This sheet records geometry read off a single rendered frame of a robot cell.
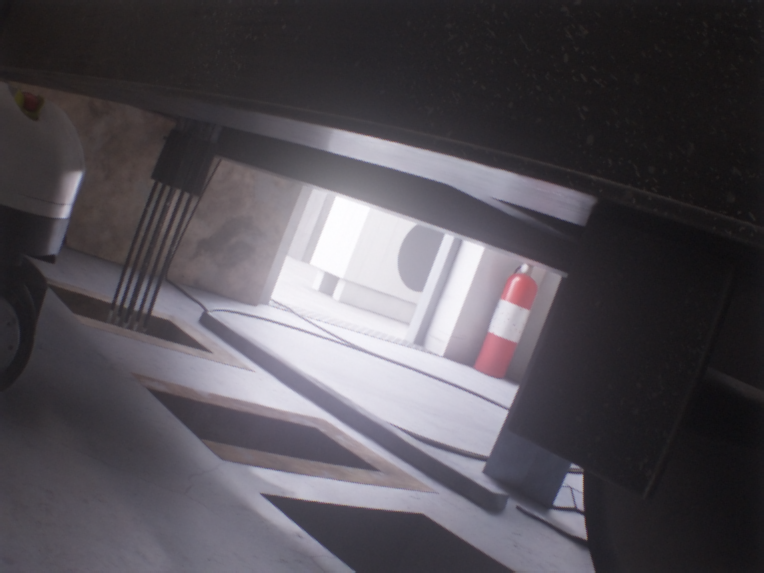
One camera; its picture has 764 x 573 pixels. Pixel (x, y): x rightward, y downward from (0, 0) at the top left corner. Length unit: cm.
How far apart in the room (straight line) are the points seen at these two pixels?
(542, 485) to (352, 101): 109
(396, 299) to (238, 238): 230
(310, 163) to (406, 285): 301
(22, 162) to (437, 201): 109
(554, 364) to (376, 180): 147
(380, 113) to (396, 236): 430
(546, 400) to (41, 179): 60
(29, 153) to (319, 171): 131
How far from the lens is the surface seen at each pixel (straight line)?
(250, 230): 303
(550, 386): 56
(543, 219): 138
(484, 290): 391
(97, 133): 273
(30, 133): 95
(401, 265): 511
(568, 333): 56
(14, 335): 102
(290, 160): 228
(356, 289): 501
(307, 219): 764
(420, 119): 71
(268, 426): 159
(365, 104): 77
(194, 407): 150
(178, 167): 189
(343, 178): 209
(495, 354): 385
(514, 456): 178
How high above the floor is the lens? 34
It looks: 3 degrees down
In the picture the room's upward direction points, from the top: 21 degrees clockwise
